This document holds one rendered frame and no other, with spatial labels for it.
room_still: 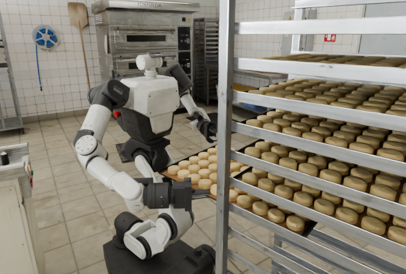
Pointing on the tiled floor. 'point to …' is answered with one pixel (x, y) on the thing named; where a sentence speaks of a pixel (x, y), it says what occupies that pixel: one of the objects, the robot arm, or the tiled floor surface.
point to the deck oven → (144, 35)
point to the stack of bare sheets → (121, 153)
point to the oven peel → (77, 16)
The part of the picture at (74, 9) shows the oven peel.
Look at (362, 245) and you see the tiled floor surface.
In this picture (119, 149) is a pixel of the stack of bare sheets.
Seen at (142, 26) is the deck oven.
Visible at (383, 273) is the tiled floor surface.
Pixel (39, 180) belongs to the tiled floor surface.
